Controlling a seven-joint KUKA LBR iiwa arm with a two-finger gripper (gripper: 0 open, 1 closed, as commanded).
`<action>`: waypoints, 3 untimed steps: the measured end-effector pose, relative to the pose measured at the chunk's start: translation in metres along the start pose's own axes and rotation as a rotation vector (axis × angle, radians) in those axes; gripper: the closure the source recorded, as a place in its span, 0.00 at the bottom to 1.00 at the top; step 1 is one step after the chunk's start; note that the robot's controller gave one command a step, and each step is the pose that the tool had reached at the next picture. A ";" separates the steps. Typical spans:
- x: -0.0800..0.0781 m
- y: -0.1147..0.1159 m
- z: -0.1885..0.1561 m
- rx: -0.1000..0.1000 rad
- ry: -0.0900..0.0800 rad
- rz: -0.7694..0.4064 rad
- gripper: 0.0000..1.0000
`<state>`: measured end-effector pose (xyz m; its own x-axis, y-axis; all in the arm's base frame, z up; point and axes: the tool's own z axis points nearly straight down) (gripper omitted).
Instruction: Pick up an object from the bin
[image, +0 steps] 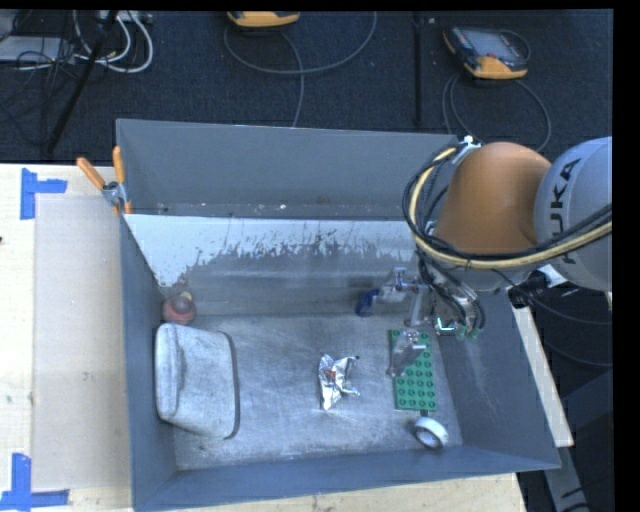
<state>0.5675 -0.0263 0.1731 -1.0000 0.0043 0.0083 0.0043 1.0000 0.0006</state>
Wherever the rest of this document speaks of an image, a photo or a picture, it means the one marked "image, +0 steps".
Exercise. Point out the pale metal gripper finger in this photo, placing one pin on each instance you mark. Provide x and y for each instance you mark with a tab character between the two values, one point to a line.
398	287
404	352

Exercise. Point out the small blue curved object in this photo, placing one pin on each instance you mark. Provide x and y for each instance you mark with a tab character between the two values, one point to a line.
366	303

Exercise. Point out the green studded flat block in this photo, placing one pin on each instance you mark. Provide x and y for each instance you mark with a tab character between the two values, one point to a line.
419	387

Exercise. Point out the crumpled silver foil packet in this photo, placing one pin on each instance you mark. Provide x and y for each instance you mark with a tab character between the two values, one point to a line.
336	381

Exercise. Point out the white tape roll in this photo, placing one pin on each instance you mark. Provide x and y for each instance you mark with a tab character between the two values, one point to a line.
430	432

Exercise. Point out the grey metal bin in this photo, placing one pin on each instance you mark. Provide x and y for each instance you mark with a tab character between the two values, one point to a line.
280	350

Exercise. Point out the white rounded soft box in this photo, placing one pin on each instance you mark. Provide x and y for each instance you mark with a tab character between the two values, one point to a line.
195	380

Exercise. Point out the red round toy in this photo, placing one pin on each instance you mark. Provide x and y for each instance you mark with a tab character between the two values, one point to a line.
178	309

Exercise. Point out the pale flat board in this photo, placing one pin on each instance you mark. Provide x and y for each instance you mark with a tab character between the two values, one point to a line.
75	350

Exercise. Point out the black cylinder on white bracket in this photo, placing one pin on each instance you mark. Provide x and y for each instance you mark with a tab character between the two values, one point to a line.
522	294

